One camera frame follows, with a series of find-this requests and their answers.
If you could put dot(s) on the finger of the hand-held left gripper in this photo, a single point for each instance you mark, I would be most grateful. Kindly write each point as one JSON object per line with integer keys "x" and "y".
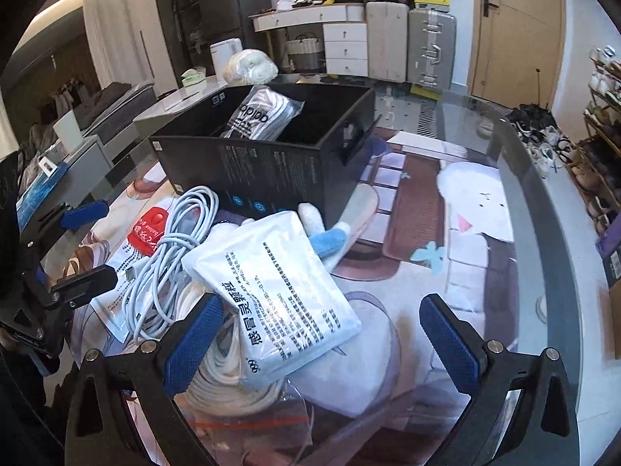
{"x": 85, "y": 282}
{"x": 85, "y": 213}

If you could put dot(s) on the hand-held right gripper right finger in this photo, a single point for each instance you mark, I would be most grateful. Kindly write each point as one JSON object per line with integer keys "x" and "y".
{"x": 453, "y": 344}

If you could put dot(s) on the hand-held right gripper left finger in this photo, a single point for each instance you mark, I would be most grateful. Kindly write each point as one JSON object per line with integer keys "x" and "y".
{"x": 194, "y": 340}

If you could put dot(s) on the red packet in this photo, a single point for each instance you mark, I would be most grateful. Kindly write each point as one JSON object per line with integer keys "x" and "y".
{"x": 145, "y": 238}

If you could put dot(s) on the white medicine packet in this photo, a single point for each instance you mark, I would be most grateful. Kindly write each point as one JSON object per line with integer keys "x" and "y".
{"x": 271, "y": 301}

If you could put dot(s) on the black cardboard box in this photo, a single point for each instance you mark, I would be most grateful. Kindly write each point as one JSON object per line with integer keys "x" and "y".
{"x": 271, "y": 165}

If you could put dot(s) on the white paper leaflet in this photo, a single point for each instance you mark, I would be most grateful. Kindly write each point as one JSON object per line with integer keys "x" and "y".
{"x": 114, "y": 310}

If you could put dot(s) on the blue printed box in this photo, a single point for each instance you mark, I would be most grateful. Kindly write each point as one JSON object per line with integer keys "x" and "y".
{"x": 41, "y": 191}

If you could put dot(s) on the white bin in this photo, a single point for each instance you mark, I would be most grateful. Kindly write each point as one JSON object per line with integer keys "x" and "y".
{"x": 68, "y": 128}

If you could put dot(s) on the grey mattress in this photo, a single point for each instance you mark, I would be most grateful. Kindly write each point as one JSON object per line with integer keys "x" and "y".
{"x": 116, "y": 102}

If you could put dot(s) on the cartoon printed rug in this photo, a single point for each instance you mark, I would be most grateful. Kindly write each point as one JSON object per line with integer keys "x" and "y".
{"x": 427, "y": 213}

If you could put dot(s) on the white side counter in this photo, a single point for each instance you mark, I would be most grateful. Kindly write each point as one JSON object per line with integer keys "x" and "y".
{"x": 189, "y": 99}

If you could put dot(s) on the brown cardboard box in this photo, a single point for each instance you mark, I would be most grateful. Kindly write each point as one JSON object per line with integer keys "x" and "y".
{"x": 612, "y": 315}

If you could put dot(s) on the purple bag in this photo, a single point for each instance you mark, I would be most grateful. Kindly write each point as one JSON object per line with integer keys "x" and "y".
{"x": 611, "y": 257}

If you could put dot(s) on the white curtain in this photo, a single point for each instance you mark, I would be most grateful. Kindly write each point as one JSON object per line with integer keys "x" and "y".
{"x": 106, "y": 29}

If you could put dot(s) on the silver plastic packet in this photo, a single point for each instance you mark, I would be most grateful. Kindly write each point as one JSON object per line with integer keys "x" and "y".
{"x": 271, "y": 111}

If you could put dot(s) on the grey sneakers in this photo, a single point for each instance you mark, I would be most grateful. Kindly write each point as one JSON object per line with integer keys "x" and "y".
{"x": 485, "y": 128}

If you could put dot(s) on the white yarn in bag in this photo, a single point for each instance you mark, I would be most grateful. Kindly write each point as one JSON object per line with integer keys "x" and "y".
{"x": 250, "y": 68}

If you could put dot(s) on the pile of assorted shoes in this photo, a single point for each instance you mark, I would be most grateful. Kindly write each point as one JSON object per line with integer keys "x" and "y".
{"x": 541, "y": 141}

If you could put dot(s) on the striped doormat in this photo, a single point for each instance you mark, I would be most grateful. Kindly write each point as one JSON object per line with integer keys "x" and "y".
{"x": 427, "y": 114}

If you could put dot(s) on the black umbrella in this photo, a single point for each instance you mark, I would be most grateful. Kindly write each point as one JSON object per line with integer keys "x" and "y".
{"x": 529, "y": 114}

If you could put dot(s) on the dark grey fridge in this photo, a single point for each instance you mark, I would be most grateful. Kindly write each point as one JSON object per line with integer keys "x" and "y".
{"x": 223, "y": 5}

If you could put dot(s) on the gold shoe rack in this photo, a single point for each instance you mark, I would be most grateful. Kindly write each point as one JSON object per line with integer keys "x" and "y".
{"x": 601, "y": 141}

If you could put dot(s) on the woven basket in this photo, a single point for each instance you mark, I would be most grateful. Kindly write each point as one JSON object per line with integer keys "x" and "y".
{"x": 303, "y": 53}

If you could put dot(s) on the silver suitcase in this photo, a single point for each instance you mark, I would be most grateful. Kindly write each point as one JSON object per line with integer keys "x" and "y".
{"x": 432, "y": 48}

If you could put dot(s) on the white suitcase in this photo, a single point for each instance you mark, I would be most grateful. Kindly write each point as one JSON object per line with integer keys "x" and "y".
{"x": 385, "y": 41}

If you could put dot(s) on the white vanity desk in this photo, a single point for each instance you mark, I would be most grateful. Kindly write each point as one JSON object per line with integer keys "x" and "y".
{"x": 339, "y": 34}

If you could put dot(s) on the wooden door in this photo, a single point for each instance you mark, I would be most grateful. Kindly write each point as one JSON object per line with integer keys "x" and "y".
{"x": 519, "y": 29}

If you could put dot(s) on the black yellow shoe box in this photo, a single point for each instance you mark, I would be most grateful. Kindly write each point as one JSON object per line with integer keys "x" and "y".
{"x": 427, "y": 1}

